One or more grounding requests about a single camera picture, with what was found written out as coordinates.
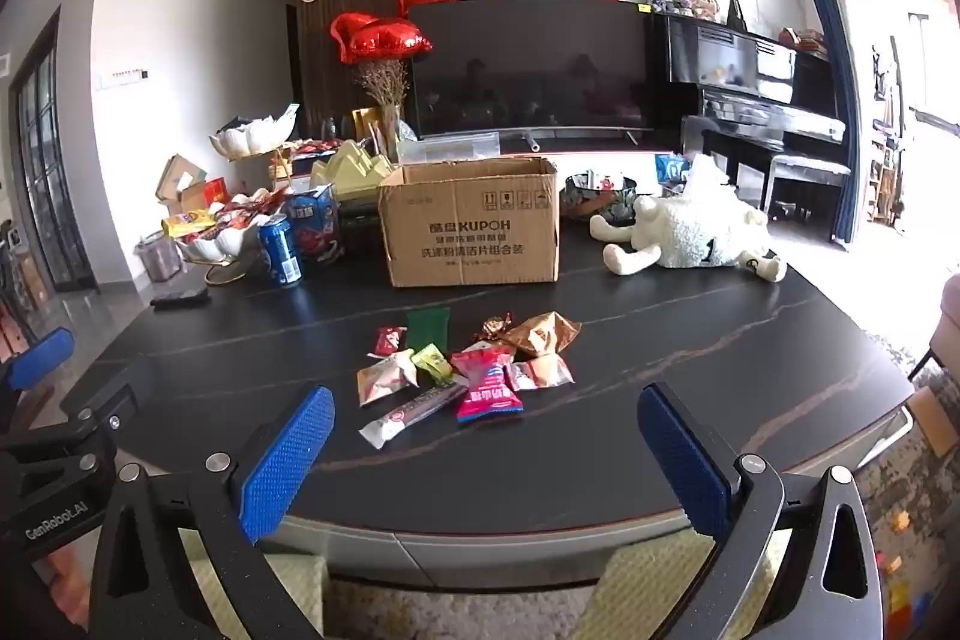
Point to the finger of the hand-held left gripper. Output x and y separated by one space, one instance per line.
37 351
112 400

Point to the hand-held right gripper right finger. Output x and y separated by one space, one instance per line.
682 460

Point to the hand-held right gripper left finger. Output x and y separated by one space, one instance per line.
289 460

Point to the beige snack packet red label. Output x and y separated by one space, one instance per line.
386 381

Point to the small red snack packet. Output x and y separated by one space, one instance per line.
390 340

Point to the green candy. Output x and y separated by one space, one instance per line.
433 362

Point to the brown snack packet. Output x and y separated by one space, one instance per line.
540 334

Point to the dark green snack packet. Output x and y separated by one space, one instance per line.
429 326

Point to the pink snack packet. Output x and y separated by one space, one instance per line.
486 389

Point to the red-brown candy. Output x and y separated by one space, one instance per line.
495 326

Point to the printed cardboard box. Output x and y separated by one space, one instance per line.
469 227

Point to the pale yellow cloth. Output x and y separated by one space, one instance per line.
296 595

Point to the clear plastic bin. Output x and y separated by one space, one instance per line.
157 256

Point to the black framed glass door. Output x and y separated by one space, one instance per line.
45 160

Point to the blue wrapped packet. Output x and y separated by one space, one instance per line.
280 250

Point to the small open cardboard box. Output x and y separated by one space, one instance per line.
184 179

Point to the pile of red snack packets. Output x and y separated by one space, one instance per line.
240 212

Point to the white plush sheep toy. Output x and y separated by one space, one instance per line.
690 231

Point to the blue snack box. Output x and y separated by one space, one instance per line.
315 224

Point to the dark patterned bowl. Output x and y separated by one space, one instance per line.
600 194

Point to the white plastic bag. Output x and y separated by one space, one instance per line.
709 171

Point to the yellow mountain-shaped tray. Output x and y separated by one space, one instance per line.
352 171

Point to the upholstered chair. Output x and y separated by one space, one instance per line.
946 325

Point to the white petal tiered snack stand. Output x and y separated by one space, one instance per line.
251 138

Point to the padded piano bench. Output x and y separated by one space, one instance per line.
806 175

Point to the gold paper bag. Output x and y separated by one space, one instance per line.
367 124

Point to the clear plastic box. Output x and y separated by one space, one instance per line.
450 147

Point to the cluttered shelf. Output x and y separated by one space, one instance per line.
885 145

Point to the dried flower bouquet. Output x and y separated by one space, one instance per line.
382 93

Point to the black upright piano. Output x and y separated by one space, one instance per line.
742 78

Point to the black flat television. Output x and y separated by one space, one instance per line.
525 70

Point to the large red heart balloon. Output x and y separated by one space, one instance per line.
394 40

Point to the small red heart balloon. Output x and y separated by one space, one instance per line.
349 29

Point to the black metronome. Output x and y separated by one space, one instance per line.
735 14

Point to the pink plush doll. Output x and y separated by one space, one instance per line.
705 5

